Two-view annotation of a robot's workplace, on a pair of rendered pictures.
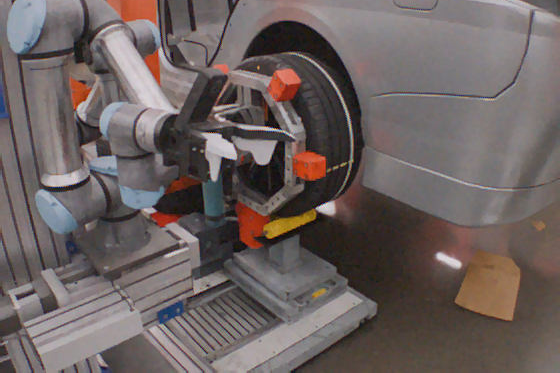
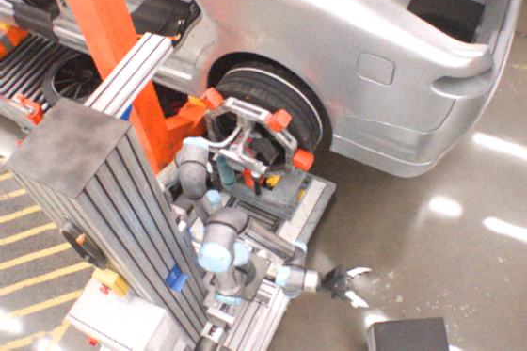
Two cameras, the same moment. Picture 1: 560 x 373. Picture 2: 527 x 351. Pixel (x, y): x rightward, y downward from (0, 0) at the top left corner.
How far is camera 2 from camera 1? 160 cm
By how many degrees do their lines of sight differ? 35
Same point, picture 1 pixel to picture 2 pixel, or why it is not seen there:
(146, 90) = (276, 245)
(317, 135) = (305, 141)
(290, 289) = (285, 201)
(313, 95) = (297, 118)
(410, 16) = (370, 84)
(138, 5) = not seen: hidden behind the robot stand
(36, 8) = (227, 257)
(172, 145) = (321, 287)
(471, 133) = (408, 144)
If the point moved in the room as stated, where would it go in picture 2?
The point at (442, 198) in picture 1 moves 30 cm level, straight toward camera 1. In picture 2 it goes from (389, 166) to (396, 215)
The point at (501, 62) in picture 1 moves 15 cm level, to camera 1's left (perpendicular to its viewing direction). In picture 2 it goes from (431, 119) to (404, 129)
